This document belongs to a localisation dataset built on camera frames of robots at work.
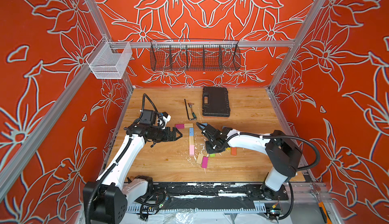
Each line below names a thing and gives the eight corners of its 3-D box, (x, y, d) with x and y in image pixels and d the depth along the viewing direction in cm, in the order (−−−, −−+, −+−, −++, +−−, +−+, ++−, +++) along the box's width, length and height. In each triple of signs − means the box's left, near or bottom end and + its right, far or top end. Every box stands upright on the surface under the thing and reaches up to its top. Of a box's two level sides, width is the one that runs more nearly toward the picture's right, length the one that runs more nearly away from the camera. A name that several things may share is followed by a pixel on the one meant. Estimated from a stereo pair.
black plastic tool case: (202, 118, 103) (203, 114, 99) (201, 91, 119) (201, 86, 115) (230, 118, 102) (232, 114, 99) (225, 91, 119) (226, 86, 115)
